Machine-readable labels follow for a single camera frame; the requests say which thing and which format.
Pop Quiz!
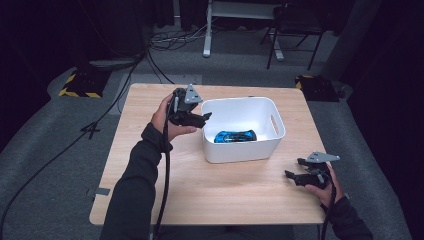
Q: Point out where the hand-held gripper black cable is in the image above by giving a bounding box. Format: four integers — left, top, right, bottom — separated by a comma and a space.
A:
319, 169, 338, 240
152, 94, 178, 240

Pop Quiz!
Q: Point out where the grey pillar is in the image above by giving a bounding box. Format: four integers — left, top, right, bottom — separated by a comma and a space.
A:
320, 0, 383, 82

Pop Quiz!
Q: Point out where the bundle of floor cables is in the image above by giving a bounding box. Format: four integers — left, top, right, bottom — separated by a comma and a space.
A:
146, 19, 209, 85

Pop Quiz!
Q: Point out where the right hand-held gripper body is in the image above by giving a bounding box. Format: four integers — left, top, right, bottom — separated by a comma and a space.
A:
295, 151, 341, 190

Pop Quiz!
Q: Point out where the person's lap dark clothing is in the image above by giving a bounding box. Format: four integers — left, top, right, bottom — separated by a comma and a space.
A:
148, 225, 296, 240

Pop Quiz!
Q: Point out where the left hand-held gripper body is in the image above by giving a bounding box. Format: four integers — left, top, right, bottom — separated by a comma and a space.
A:
167, 83, 205, 129

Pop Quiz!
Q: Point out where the grey tape strip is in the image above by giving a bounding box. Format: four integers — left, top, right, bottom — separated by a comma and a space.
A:
86, 187, 111, 197

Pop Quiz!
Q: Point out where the white metal desk frame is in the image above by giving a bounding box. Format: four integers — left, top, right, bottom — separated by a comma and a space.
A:
202, 0, 285, 62

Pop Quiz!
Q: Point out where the person's right hand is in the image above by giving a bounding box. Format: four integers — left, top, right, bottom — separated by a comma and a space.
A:
304, 163, 345, 208

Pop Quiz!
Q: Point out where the blue toy car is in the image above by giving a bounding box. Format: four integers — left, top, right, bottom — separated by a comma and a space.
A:
213, 129, 258, 144

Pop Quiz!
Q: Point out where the long black floor cable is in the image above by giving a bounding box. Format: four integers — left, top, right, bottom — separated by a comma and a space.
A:
0, 49, 148, 234

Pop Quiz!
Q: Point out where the black chair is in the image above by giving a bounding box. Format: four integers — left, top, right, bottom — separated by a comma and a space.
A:
259, 3, 325, 71

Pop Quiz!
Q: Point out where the white plastic bin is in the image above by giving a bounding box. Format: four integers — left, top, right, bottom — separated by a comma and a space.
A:
200, 96, 287, 164

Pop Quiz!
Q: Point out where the right hand-held gripper black cable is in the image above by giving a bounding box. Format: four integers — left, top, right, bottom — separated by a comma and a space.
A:
319, 169, 338, 240

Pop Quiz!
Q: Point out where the person's left hand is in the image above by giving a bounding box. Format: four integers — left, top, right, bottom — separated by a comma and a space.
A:
150, 93, 198, 143

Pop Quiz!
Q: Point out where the large black yellow striped base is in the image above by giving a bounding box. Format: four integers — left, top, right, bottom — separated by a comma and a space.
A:
58, 66, 112, 99

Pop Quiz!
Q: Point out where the left hand-held gripper black cable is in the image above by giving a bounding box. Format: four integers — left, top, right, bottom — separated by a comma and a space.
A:
152, 94, 178, 240

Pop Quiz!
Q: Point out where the small black yellow striped base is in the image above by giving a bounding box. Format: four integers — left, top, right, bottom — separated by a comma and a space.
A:
294, 74, 341, 103

